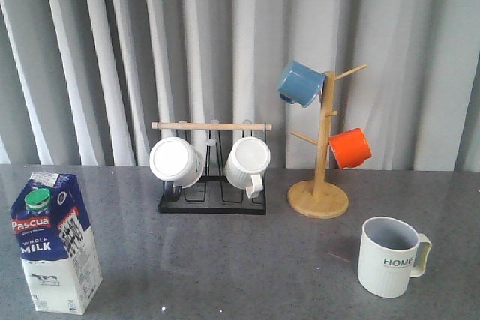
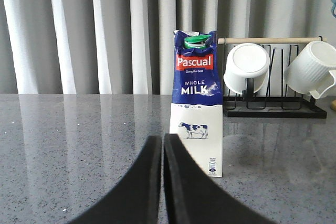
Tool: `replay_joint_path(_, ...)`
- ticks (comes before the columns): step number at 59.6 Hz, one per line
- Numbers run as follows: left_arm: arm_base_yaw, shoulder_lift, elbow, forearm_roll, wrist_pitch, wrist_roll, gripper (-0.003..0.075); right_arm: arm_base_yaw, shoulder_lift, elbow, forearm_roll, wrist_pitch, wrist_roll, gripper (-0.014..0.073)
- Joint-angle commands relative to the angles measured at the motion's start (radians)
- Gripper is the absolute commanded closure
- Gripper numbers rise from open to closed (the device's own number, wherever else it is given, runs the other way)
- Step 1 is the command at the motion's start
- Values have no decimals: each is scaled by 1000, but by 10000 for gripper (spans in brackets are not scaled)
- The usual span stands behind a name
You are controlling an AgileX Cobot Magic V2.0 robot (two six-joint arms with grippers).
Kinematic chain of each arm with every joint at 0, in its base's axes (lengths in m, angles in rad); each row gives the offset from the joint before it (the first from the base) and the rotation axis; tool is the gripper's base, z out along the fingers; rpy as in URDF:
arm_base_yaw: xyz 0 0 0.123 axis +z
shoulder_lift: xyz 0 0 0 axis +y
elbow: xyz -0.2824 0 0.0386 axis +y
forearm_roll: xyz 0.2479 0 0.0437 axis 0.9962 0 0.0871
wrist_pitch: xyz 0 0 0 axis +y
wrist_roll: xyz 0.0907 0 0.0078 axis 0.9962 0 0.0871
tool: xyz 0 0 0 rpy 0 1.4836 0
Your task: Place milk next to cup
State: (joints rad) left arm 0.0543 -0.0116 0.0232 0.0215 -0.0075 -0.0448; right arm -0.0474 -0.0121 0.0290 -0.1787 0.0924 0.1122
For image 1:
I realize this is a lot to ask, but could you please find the cream HOME mug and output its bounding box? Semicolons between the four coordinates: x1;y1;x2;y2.
357;217;432;298

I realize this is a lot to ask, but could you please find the blue white milk carton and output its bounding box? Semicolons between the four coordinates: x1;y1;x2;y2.
10;172;103;315

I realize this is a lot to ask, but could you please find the ribbed white mug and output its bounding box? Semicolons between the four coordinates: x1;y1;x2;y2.
224;136;271;199

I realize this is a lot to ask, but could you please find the smooth white mug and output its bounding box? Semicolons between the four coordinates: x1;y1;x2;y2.
149;137;205;188

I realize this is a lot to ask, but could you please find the blue mug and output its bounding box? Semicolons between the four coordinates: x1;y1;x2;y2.
277;60;326;108

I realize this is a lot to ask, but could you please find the wooden mug tree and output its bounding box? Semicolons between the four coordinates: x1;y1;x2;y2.
287;64;367;219

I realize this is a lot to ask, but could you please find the orange mug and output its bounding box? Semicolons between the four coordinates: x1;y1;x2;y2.
328;128;372;169

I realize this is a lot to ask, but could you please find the grey pleated curtain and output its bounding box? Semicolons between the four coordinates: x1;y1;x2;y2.
1;0;479;171

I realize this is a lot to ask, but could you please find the black wire mug rack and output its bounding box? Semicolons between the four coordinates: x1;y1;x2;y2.
151;120;272;215

